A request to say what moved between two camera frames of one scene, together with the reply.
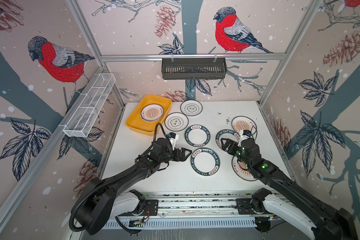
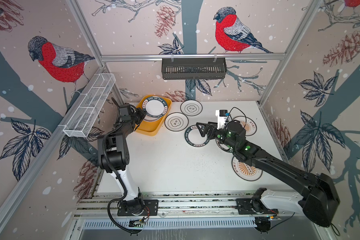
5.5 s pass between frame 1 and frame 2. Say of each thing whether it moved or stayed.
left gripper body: moved
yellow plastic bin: stayed
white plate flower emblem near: stayed
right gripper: moved
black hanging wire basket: stayed
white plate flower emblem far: stayed
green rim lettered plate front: moved
